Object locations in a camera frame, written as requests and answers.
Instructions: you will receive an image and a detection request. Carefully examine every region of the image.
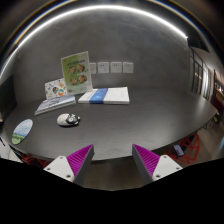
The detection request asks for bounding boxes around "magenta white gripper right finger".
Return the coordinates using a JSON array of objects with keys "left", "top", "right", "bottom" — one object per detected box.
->
[{"left": 132, "top": 144, "right": 182, "bottom": 185}]

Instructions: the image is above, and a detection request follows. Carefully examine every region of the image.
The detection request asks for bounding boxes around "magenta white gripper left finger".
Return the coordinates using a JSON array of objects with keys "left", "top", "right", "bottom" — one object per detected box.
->
[{"left": 44, "top": 145, "right": 94, "bottom": 186}]

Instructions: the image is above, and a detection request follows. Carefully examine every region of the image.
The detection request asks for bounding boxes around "white black computer mouse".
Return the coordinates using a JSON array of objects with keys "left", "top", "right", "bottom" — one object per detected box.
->
[{"left": 57, "top": 113, "right": 81, "bottom": 127}]

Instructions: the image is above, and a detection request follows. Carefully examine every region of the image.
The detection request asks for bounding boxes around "oval landscape mouse pad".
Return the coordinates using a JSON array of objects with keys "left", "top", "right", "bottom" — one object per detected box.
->
[{"left": 12, "top": 119, "right": 33, "bottom": 145}]

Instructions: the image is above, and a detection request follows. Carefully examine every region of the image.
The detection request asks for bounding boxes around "purple phone on chair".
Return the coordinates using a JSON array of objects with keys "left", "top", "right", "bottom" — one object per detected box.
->
[{"left": 174, "top": 145, "right": 184, "bottom": 157}]

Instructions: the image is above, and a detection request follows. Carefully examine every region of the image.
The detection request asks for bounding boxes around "grey magazine stack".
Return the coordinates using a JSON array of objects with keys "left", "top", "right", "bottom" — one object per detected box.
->
[{"left": 35, "top": 95, "right": 76, "bottom": 115}]

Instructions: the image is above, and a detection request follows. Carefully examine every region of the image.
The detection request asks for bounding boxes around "white blue book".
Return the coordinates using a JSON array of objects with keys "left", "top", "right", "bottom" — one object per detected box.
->
[{"left": 78, "top": 87, "right": 130, "bottom": 105}]

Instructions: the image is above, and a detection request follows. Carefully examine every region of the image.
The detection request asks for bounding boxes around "small colourful card stand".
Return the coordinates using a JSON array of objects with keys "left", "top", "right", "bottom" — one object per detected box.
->
[{"left": 45, "top": 78, "right": 67, "bottom": 100}]

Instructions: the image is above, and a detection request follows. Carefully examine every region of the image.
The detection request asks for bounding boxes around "green menu sign stand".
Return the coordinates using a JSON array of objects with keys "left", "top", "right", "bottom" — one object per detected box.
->
[{"left": 61, "top": 51, "right": 93, "bottom": 94}]

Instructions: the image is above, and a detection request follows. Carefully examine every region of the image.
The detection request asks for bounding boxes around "curved ceiling light strip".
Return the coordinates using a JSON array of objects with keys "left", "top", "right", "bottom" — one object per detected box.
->
[{"left": 0, "top": 5, "right": 187, "bottom": 83}]

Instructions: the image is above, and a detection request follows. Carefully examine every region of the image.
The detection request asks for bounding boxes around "red wire chair left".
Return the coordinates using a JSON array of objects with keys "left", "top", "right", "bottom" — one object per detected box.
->
[{"left": 13, "top": 150, "right": 49, "bottom": 169}]

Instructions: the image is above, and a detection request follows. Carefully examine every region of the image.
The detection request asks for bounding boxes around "red wire chair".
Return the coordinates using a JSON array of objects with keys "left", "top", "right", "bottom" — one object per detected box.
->
[
  {"left": 13, "top": 150, "right": 49, "bottom": 169},
  {"left": 165, "top": 134, "right": 200, "bottom": 165}
]

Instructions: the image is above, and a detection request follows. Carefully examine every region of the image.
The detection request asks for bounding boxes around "red wire chair right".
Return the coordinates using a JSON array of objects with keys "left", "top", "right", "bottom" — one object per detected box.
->
[{"left": 165, "top": 134, "right": 200, "bottom": 165}]

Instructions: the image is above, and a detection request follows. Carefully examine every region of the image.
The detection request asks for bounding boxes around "white wall socket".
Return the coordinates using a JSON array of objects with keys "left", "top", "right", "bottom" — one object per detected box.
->
[
  {"left": 97, "top": 62, "right": 109, "bottom": 74},
  {"left": 123, "top": 62, "right": 134, "bottom": 73},
  {"left": 110, "top": 62, "right": 122, "bottom": 73},
  {"left": 90, "top": 63, "right": 96, "bottom": 74}
]

